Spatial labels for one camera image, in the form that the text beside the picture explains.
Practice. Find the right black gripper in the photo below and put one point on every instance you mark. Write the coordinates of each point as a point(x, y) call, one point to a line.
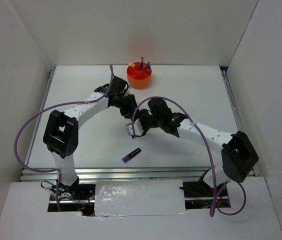
point(140, 115)

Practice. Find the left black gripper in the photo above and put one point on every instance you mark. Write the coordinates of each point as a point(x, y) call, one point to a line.
point(132, 107)

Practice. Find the purple black highlighter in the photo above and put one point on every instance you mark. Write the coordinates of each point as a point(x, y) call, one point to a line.
point(131, 155)

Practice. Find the clear blue spray bottle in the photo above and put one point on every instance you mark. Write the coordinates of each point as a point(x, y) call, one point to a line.
point(148, 68)

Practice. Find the blue pen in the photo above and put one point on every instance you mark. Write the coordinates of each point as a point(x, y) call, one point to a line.
point(141, 62)

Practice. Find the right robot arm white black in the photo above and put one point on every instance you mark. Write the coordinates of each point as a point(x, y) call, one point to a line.
point(232, 156)

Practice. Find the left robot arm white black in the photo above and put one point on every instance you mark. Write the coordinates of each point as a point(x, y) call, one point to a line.
point(61, 134)

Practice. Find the orange round compartment container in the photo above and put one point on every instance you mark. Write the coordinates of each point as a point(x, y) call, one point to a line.
point(137, 77)

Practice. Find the white foil cover plate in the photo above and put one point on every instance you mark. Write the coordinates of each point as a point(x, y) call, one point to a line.
point(139, 198)

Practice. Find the aluminium front rail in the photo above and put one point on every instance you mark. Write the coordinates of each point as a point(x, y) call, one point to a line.
point(140, 173)

